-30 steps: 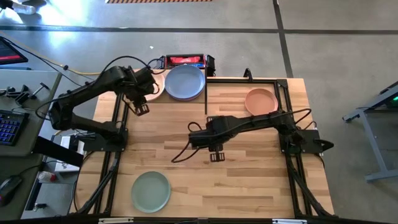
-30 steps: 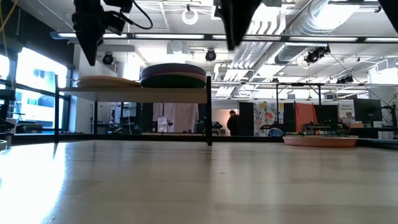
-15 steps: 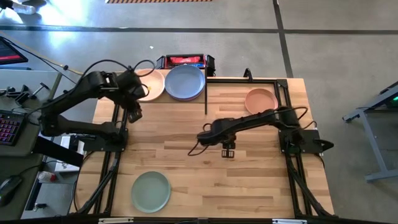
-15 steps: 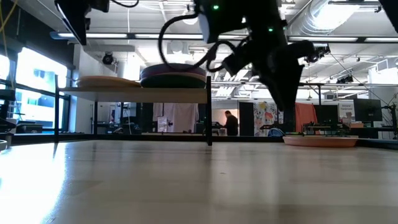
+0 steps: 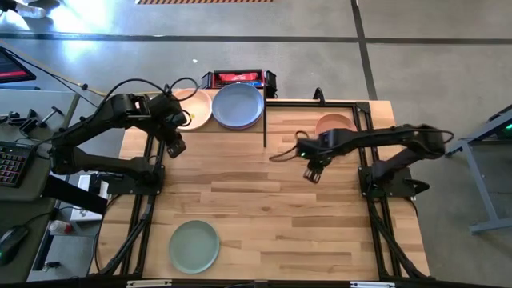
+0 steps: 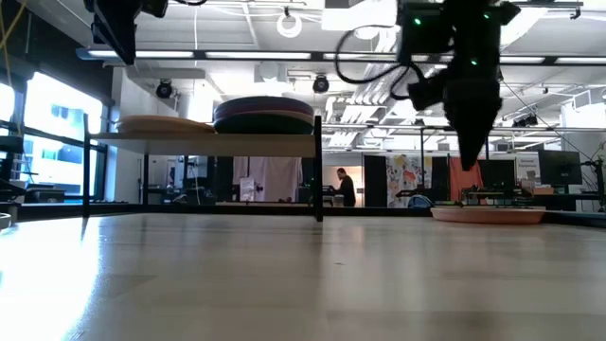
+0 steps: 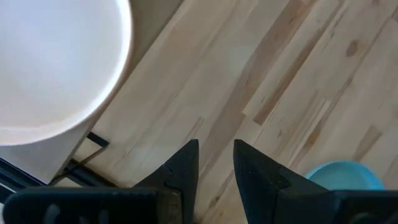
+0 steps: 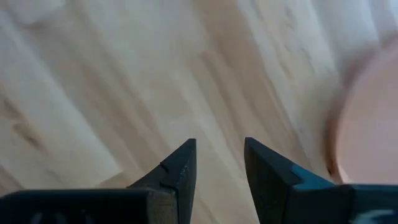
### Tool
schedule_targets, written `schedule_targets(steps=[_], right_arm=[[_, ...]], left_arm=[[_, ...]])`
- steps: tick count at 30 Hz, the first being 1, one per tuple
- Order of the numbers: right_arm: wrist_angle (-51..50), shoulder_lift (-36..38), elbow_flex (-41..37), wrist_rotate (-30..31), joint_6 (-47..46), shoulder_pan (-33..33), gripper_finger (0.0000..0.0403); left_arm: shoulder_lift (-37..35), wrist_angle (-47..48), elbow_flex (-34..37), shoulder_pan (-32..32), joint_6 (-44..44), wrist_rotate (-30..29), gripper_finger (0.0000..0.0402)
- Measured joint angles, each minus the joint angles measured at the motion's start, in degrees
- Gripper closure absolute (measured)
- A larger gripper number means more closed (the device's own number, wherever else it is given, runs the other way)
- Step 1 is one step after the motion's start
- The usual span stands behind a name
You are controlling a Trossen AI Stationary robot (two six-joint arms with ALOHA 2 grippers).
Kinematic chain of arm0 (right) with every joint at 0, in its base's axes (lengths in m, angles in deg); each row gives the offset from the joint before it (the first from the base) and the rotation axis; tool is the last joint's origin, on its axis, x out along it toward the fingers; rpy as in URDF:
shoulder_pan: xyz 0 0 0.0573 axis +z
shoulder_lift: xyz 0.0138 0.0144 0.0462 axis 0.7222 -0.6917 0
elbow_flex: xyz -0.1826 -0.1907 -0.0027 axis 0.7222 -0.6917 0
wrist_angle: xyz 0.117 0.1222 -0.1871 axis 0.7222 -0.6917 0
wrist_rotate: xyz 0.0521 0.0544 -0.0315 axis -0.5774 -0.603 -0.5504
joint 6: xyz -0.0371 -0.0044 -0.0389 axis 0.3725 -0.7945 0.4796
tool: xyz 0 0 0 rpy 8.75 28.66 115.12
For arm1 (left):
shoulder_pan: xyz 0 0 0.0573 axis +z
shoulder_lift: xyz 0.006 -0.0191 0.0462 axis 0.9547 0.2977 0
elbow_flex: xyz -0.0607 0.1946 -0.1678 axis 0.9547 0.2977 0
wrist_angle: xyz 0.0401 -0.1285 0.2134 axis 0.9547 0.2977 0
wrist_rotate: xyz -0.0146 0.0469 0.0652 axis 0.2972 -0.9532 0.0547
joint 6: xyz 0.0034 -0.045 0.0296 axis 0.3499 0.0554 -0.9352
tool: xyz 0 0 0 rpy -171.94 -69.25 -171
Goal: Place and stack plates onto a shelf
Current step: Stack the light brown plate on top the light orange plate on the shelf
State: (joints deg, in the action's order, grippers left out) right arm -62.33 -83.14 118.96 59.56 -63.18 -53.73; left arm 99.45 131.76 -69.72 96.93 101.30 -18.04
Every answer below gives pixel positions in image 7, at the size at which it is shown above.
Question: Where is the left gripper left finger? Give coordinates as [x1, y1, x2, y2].
[133, 139, 200, 224]

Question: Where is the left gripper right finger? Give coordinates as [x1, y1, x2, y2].
[233, 139, 335, 224]

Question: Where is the light green plate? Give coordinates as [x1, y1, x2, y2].
[304, 160, 386, 191]

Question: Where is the beige plate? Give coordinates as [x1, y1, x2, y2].
[0, 0, 134, 147]

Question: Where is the black metal shelf leg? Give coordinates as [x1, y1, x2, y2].
[49, 131, 111, 187]

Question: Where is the black aluminium frame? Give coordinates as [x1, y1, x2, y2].
[0, 157, 118, 205]

